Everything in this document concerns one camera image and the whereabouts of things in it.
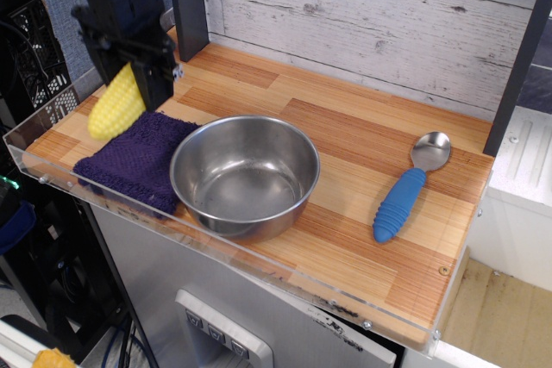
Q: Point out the blue handled metal spoon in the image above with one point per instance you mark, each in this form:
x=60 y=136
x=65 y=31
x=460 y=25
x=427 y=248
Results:
x=430 y=153

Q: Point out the yellow plastic corn cob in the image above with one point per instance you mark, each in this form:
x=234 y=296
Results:
x=118 y=108

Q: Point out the dark grey right post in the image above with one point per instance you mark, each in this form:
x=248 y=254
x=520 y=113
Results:
x=514 y=85

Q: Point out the dark grey left post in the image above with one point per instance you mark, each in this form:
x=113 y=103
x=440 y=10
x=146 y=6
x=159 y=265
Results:
x=191 y=26

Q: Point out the purple knitted towel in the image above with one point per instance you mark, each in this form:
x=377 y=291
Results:
x=136 y=163

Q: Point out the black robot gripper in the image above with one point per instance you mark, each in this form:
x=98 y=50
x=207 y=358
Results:
x=120 y=31

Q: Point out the black plastic crate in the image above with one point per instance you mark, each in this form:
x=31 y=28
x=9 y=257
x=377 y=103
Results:
x=39 y=64

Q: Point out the silver toy appliance front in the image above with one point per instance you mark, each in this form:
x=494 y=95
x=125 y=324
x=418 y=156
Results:
x=154 y=267

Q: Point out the dark grey post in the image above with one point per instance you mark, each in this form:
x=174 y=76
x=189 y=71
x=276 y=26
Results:
x=191 y=26
x=514 y=85

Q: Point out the stainless steel bowl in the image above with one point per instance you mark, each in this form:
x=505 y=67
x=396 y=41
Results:
x=246 y=178

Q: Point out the white ridged side counter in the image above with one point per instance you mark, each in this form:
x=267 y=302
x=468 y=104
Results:
x=522 y=168

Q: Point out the clear acrylic table guard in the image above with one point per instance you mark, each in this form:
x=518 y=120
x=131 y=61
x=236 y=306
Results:
x=329 y=257

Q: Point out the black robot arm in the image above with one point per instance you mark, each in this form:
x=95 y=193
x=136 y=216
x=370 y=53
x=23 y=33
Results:
x=121 y=32

